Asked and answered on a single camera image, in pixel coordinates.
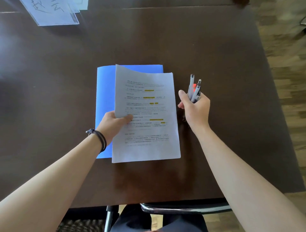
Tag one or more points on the dark woven floor mat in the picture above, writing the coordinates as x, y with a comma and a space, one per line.
80, 225

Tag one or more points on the person's left forearm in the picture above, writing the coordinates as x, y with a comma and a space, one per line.
55, 186

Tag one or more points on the white printed paper sheets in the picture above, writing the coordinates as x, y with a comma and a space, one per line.
148, 133

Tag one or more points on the person's right forearm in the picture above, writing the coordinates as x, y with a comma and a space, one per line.
241, 181

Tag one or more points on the person's right thumb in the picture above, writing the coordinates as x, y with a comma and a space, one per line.
183, 95

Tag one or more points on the person's right hand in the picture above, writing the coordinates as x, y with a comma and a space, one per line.
197, 112

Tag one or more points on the clear pen with dark cap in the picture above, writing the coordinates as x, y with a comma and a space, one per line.
191, 83

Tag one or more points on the clear plastic document sleeve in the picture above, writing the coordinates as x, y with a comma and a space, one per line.
51, 12

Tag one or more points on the white paper sheet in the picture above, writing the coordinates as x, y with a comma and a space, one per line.
82, 3

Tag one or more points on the dark slim pen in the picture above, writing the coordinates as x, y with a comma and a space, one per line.
198, 96

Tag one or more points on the blue paper folder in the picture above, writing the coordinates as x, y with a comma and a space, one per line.
105, 95

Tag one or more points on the chrome metal chair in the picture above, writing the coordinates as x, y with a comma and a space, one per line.
181, 208

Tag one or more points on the clear pen with silver clip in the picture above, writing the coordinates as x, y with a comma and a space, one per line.
198, 87

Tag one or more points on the person's dark trousers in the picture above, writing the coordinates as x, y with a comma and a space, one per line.
133, 221

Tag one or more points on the black metal furniture leg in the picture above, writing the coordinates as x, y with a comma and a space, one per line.
303, 21

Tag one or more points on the person's left hand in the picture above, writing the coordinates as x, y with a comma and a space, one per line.
108, 126

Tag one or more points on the person's left thumb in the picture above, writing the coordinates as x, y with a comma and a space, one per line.
125, 118

